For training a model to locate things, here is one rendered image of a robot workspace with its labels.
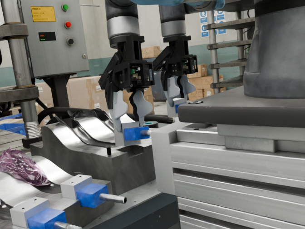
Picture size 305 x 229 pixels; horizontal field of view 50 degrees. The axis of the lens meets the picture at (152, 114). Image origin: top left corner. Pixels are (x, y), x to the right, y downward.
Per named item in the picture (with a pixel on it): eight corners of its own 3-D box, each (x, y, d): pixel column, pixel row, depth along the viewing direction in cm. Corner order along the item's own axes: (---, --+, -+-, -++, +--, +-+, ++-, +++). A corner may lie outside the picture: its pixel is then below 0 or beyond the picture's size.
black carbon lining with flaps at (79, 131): (159, 141, 89) (156, 107, 87) (111, 157, 79) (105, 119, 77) (94, 130, 115) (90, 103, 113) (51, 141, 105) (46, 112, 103)
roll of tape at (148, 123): (154, 133, 129) (153, 125, 129) (136, 134, 132) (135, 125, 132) (161, 128, 136) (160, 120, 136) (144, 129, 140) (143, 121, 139)
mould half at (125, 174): (194, 162, 89) (189, 114, 87) (116, 196, 73) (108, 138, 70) (97, 141, 127) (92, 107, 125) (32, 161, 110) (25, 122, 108)
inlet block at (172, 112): (209, 116, 98) (208, 98, 97) (199, 119, 95) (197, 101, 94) (178, 113, 108) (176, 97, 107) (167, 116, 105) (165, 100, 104)
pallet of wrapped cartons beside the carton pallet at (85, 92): (126, 131, 527) (118, 72, 511) (92, 145, 462) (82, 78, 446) (74, 129, 595) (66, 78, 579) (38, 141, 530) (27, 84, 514)
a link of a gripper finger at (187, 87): (195, 104, 102) (188, 76, 99) (182, 103, 106) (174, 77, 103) (201, 100, 104) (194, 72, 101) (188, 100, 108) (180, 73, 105)
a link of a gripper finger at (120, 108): (120, 129, 69) (124, 87, 70) (105, 130, 73) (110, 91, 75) (132, 131, 71) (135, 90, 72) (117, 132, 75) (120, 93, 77)
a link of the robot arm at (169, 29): (155, 24, 99) (174, 24, 104) (157, 40, 99) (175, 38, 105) (172, 20, 93) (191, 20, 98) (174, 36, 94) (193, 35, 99)
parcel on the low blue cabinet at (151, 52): (162, 56, 827) (160, 45, 822) (154, 57, 801) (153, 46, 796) (149, 58, 852) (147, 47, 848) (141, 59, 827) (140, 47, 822)
